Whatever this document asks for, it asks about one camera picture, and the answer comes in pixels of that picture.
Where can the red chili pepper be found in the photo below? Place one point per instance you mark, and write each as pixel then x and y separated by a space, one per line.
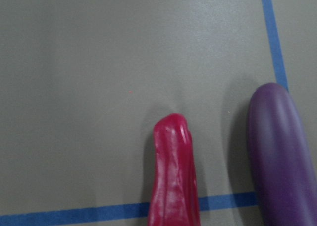
pixel 174 200

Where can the purple eggplant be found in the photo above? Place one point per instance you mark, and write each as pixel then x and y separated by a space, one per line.
pixel 280 160

